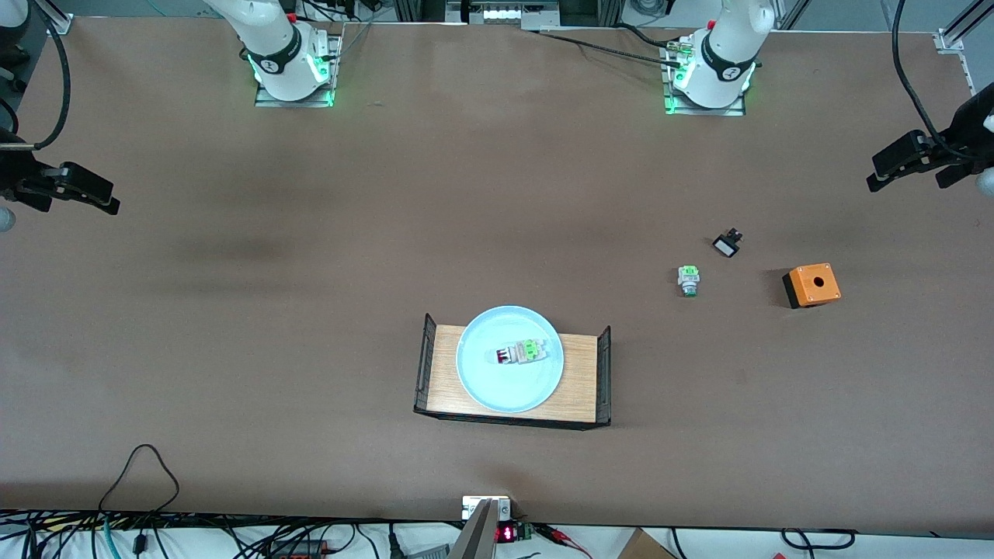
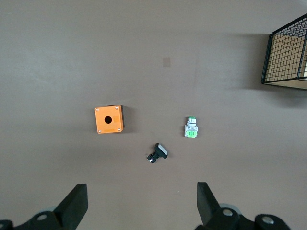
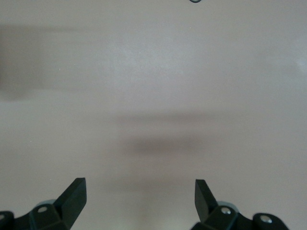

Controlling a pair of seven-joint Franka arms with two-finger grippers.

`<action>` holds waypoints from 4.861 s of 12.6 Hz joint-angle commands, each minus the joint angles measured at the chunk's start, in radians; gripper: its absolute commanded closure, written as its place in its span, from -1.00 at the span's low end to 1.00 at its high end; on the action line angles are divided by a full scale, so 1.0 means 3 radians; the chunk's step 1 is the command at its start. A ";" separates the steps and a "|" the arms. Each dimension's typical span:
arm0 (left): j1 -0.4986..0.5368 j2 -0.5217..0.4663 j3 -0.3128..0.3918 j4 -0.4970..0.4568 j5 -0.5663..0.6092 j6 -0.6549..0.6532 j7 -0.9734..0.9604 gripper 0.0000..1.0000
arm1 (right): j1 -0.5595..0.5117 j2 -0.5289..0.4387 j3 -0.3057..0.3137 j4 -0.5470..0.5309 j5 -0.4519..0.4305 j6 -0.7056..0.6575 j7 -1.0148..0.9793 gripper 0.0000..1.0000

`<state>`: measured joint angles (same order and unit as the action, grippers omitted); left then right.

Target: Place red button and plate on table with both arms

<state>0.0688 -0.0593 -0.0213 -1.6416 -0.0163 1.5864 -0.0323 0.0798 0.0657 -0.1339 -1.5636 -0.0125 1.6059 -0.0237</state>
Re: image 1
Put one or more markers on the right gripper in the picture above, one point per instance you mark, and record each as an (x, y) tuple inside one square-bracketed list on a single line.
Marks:
[(17, 175)]

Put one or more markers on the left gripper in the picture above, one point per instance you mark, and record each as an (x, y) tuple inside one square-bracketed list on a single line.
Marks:
[(965, 130)]

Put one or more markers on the red push button switch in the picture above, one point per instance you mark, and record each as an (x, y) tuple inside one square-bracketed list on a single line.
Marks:
[(516, 355)]

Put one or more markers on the light blue plate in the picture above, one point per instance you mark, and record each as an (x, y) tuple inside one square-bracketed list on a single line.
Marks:
[(497, 388)]

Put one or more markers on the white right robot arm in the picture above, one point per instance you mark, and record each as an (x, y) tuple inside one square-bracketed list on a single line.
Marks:
[(272, 46)]

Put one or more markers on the wooden tray black mesh sides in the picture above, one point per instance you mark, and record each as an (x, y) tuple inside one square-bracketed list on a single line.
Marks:
[(581, 380)]

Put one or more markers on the black orange power strip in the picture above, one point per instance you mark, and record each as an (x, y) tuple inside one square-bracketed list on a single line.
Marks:
[(299, 550)]

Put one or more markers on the grey control box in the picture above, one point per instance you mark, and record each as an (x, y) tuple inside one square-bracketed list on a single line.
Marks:
[(501, 12)]

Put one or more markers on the brown cardboard piece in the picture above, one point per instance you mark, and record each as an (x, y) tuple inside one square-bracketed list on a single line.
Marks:
[(641, 547)]

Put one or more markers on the red probe leads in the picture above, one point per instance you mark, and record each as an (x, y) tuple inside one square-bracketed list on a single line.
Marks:
[(555, 532)]

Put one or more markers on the red digit display module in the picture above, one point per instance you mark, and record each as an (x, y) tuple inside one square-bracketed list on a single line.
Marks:
[(505, 533)]

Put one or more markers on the aluminium frame profile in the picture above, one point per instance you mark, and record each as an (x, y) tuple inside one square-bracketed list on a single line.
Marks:
[(959, 31), (54, 17)]

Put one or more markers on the orange button enclosure box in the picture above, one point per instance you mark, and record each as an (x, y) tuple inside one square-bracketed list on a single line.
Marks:
[(815, 286)]

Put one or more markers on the small black switch part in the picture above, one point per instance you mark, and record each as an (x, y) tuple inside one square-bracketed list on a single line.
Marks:
[(727, 246)]

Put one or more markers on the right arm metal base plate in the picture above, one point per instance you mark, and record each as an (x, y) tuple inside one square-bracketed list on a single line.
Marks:
[(295, 102)]

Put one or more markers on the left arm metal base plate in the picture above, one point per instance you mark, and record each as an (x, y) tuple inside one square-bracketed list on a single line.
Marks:
[(703, 111)]

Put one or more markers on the green push button switch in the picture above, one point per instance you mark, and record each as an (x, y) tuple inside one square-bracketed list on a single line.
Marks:
[(688, 279)]

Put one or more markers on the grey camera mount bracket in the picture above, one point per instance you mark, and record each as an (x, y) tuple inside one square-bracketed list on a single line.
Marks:
[(477, 536)]

